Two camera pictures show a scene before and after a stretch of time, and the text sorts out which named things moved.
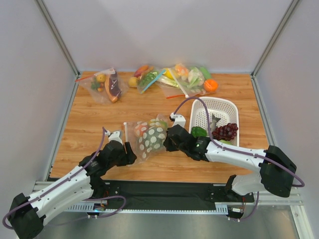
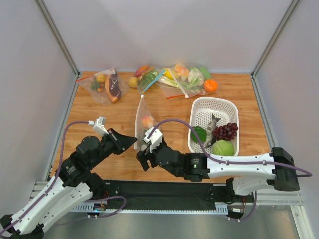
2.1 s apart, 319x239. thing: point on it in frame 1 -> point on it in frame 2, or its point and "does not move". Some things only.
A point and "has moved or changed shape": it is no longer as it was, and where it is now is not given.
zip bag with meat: [106, 86] does not move
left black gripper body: [125, 154] -> [115, 140]
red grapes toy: [227, 132] does not move
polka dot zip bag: [146, 137] has moved or changed shape
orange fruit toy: [210, 85] does not move
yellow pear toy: [132, 82] does not move
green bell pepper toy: [198, 131] does not move
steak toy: [111, 85] does not move
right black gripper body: [172, 139] -> [148, 156]
